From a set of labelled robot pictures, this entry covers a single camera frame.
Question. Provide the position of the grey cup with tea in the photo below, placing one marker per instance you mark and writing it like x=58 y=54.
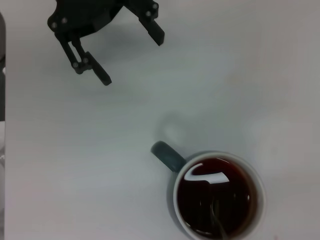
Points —
x=170 y=157

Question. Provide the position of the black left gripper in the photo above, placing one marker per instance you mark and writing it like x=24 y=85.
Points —
x=85 y=17

